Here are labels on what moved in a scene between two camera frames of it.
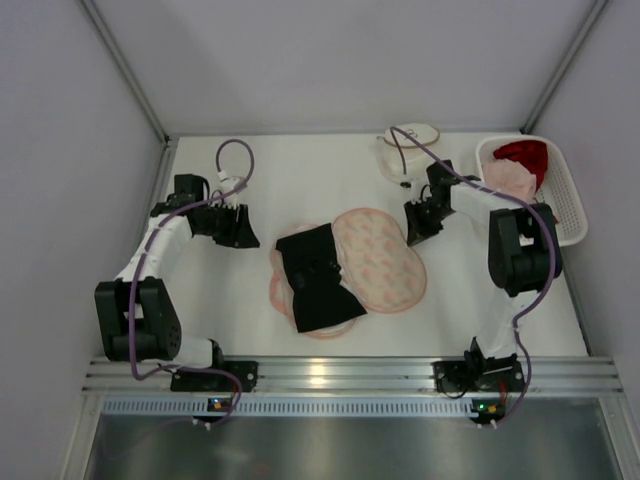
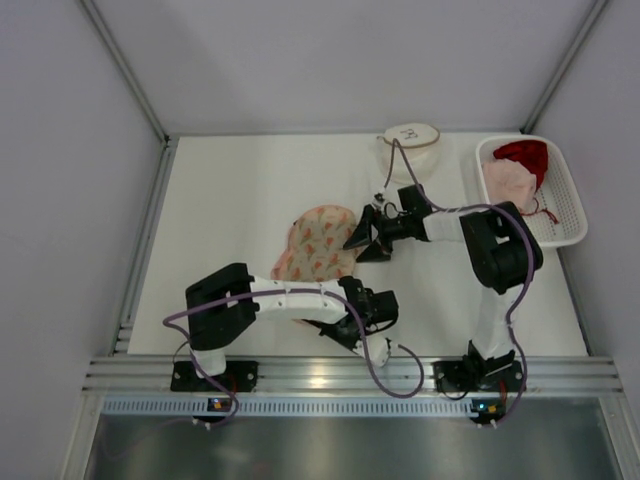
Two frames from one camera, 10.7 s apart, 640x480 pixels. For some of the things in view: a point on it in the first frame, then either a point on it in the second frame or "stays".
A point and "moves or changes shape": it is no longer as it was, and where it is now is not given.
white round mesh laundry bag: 414,156 stays
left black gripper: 226,223 → 345,329
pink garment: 510,177 stays
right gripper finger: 423,221 → 363,233
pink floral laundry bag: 282,288 moves or changes shape
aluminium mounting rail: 548,375 stays
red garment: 531,154 stays
